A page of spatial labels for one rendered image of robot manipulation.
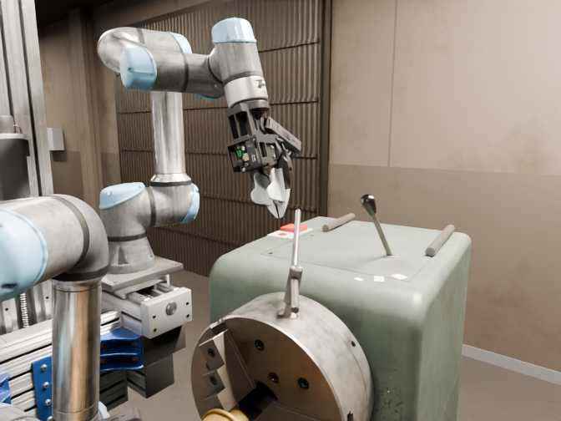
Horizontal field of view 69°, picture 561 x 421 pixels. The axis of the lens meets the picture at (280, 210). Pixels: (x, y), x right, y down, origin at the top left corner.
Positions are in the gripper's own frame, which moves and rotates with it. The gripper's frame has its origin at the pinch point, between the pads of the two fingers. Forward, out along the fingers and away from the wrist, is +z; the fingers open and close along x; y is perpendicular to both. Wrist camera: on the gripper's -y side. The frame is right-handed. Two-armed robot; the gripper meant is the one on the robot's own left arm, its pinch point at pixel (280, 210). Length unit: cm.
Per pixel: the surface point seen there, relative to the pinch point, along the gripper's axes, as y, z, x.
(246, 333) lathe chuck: 14.5, 18.2, -2.2
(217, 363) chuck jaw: 18.6, 21.6, -6.2
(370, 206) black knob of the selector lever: -17.1, 3.7, 10.8
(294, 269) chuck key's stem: 10.8, 9.3, 7.4
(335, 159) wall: -240, -24, -101
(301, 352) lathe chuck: 14.4, 21.2, 7.7
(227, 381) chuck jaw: 19.6, 23.9, -3.8
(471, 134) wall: -231, -15, 3
